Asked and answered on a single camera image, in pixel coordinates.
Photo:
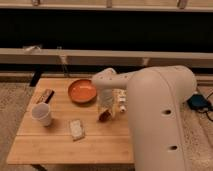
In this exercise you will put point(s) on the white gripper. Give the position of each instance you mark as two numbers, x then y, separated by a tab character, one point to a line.
106	101

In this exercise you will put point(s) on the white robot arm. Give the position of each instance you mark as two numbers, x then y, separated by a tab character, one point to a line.
154	96

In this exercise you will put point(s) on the orange ceramic bowl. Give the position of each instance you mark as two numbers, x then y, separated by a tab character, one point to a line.
82	91

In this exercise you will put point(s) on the white small bottle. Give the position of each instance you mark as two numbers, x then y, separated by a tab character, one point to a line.
121	100

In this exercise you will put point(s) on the white wrapped snack packet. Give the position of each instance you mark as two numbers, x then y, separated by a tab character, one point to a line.
77	130

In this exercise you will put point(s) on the wooden table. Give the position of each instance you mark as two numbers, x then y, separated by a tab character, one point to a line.
104	143

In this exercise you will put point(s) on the dark chocolate bar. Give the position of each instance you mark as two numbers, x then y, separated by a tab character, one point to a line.
46	96

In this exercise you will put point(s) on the white paper cup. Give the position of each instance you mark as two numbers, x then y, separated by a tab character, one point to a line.
42	113

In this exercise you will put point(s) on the blue box on floor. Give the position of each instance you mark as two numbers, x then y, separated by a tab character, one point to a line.
198	102

